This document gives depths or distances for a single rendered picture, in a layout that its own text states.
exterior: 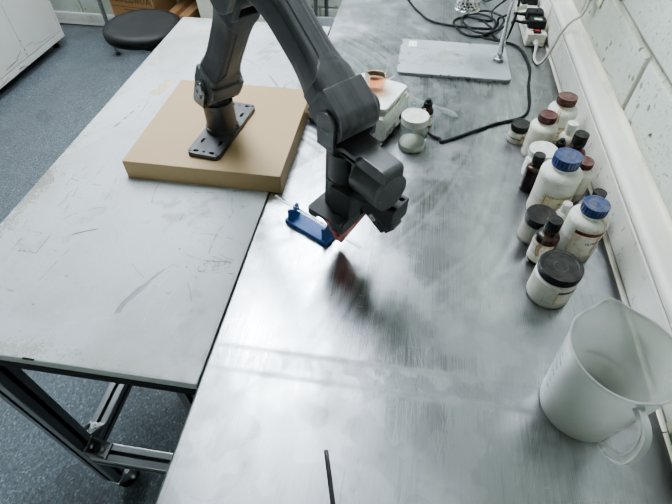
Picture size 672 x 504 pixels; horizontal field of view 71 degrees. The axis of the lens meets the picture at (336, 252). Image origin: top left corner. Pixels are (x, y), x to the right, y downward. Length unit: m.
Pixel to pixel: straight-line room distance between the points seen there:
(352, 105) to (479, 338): 0.40
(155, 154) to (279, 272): 0.39
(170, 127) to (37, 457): 1.17
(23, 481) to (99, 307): 1.06
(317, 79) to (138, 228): 0.48
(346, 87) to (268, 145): 0.40
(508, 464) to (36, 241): 0.86
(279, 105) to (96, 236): 0.49
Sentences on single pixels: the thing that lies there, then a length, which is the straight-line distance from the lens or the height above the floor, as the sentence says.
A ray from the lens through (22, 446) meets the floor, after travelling 1.90.
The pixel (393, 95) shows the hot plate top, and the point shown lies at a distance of 1.08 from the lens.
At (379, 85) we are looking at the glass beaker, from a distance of 1.07.
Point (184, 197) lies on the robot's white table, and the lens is 0.99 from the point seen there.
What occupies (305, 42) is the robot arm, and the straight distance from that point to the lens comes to 0.66.
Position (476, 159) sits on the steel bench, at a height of 0.90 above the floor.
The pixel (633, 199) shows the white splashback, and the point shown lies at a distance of 0.93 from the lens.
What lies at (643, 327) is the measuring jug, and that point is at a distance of 0.70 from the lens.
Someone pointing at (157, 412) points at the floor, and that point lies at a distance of 1.76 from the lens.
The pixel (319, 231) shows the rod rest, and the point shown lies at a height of 0.91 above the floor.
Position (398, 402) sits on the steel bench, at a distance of 0.69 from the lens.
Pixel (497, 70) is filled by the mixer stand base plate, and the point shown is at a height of 0.91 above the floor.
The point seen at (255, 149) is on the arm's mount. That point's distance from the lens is 1.00.
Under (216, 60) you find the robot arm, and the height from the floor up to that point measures 1.14.
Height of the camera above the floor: 1.53
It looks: 49 degrees down
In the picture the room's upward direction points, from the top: straight up
